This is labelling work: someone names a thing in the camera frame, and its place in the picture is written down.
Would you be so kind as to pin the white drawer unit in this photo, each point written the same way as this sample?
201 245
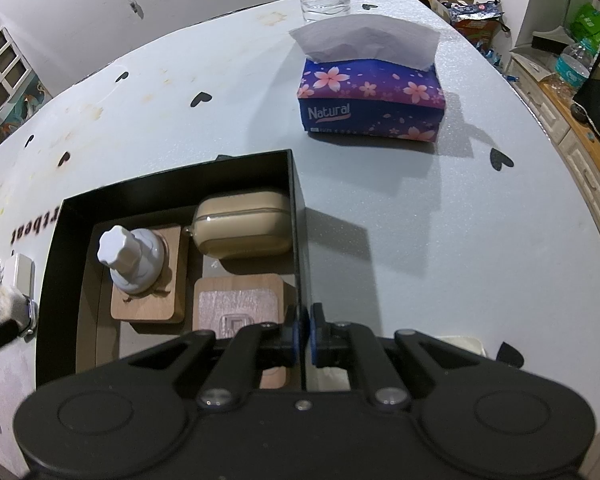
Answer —
2 75

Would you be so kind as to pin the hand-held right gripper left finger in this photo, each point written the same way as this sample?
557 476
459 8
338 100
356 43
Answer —
294 332

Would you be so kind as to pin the black computer mouse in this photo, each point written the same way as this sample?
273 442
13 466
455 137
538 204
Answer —
579 111

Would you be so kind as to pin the purple floral tissue pack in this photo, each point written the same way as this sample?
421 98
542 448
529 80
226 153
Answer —
375 95

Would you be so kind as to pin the clear water bottle teal label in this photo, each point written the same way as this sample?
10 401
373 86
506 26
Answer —
574 66

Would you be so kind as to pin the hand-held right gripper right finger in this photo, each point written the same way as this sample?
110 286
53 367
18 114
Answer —
314 332

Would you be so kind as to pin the white charger plug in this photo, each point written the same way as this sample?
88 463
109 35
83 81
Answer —
12 272

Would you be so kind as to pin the low white cabinet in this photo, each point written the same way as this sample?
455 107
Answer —
570 140

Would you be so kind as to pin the blue patterned snack bag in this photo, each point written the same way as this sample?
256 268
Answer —
477 20

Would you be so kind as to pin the green packet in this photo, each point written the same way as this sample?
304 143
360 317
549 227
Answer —
591 22

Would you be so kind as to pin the black cardboard box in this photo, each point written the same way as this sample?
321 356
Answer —
70 240

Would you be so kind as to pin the white rectangular object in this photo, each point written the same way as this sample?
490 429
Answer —
460 345

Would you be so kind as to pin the beige earbud case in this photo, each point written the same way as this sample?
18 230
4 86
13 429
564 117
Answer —
242 225

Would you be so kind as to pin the wooden block pink face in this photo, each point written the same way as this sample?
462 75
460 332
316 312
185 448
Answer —
235 305

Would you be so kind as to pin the wooden stand with white knob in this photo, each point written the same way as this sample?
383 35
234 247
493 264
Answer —
130 260

